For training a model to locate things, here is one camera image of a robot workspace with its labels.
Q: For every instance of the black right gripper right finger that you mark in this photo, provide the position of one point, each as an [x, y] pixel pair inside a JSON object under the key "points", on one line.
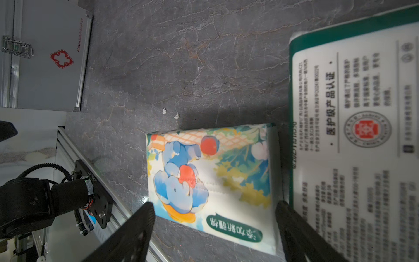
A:
{"points": [[300, 242]]}

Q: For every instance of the cartoon tissue pack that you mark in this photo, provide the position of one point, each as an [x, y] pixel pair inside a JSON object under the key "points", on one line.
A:
{"points": [[224, 182]]}

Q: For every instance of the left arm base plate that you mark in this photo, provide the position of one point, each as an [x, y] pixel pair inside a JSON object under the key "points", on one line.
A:
{"points": [[100, 202]]}

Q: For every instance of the aluminium frame rail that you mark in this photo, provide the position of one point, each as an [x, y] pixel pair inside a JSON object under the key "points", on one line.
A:
{"points": [[120, 214]]}

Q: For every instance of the green white tissue pack front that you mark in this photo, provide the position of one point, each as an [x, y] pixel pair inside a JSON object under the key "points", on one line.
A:
{"points": [[354, 90]]}

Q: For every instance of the silver metal case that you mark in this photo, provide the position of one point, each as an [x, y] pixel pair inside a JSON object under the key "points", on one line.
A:
{"points": [[44, 50]]}

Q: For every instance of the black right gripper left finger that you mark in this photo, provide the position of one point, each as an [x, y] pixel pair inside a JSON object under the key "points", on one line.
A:
{"points": [[130, 242]]}

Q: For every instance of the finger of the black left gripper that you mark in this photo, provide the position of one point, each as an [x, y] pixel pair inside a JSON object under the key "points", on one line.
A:
{"points": [[7, 130]]}

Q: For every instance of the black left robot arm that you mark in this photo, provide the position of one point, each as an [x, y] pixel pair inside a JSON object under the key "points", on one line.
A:
{"points": [[30, 204]]}

